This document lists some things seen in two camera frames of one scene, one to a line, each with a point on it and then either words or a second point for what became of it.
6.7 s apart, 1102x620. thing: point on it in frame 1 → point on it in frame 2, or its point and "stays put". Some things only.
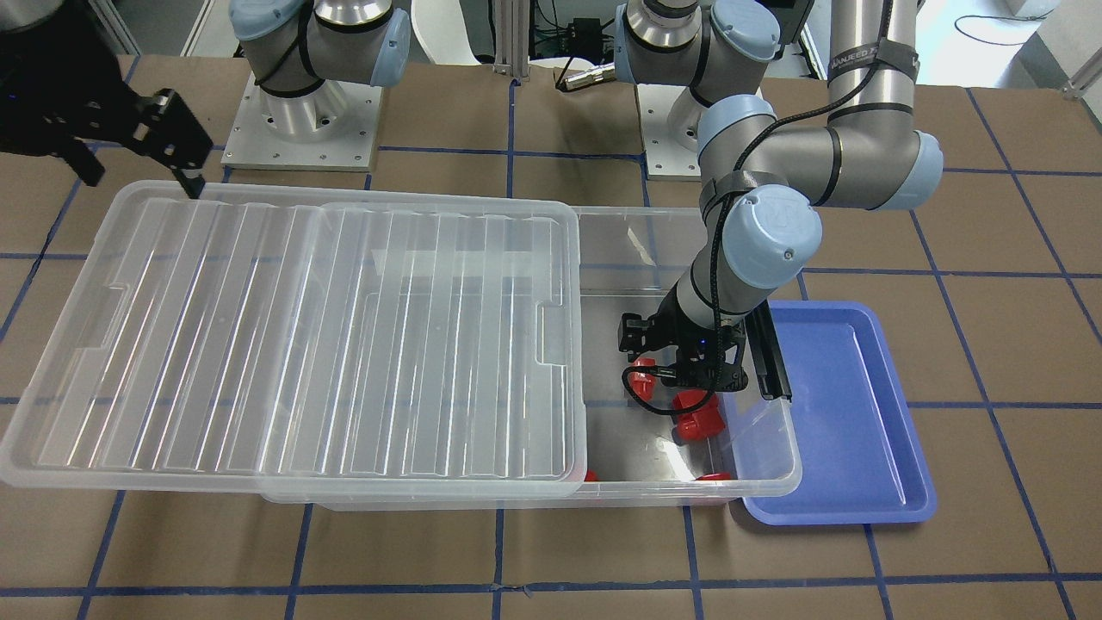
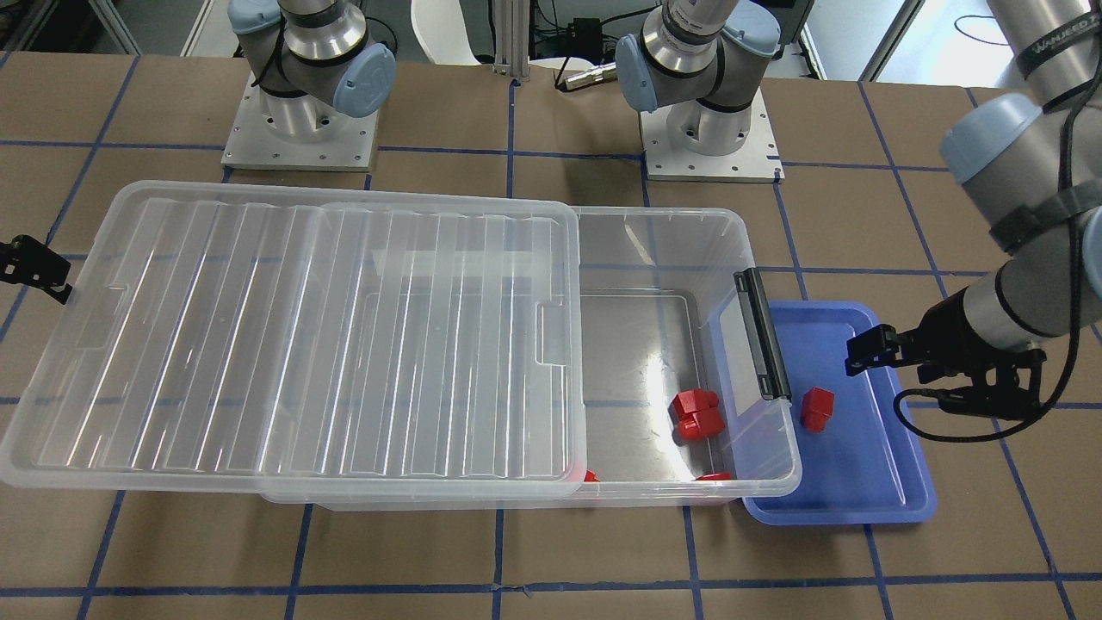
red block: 698,424 → 817,407
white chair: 441,25 stays put
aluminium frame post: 512,38 stays put
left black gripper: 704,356 → 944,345
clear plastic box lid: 326,344 stays put
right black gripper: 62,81 → 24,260
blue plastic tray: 863,458 stays put
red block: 643,384 → 695,414
